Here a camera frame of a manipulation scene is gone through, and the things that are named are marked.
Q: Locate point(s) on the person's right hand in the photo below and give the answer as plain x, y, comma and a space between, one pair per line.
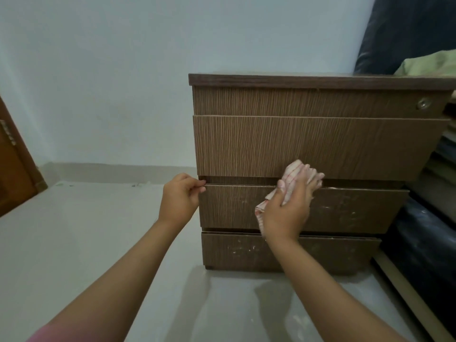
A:
286, 210

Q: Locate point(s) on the person's left hand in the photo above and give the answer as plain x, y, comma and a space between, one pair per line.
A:
178, 202

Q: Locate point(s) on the person's left thumb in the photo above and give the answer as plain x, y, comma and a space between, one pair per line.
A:
196, 190

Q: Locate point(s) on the person's right thumb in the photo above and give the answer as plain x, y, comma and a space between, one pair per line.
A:
280, 193

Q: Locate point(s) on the white red-checked cleaning cloth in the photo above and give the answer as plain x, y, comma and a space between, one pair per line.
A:
285, 181

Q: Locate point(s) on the scuffed wooden drawer front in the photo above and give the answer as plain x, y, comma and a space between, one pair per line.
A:
356, 210

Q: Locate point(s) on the person's left forearm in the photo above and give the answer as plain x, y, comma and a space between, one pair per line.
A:
110, 277

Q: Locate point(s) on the person's right forearm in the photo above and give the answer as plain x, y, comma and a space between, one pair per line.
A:
327, 295

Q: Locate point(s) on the brown wooden drawer cabinet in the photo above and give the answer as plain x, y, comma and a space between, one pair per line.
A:
320, 156

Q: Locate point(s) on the lowest scratched wooden drawer front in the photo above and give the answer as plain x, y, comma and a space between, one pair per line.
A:
320, 252

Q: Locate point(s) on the tall wooden drawer front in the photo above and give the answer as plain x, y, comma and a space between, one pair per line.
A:
338, 145

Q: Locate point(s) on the narrow wooden drawer with lock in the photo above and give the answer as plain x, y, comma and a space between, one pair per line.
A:
313, 101

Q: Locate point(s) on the silver drawer lock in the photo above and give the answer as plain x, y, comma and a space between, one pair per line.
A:
423, 103

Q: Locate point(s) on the brown wooden door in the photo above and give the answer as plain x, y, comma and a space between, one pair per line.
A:
14, 174

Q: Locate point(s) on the light green cloth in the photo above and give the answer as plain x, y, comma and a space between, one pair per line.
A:
427, 64

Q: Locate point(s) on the metal door hinge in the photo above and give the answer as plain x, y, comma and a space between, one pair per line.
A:
8, 132

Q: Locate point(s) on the dark blue mattress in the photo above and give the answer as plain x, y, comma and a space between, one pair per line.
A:
402, 31

